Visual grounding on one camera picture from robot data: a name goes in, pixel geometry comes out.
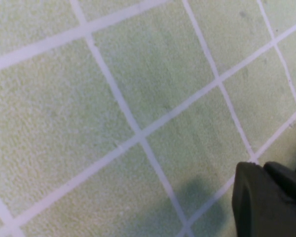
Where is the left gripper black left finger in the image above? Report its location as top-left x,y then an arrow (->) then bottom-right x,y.
231,161 -> 296,237

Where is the green white-grid tablecloth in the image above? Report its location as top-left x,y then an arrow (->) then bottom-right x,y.
0,0 -> 296,237

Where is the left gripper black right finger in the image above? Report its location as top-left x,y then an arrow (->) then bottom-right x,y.
263,161 -> 296,212

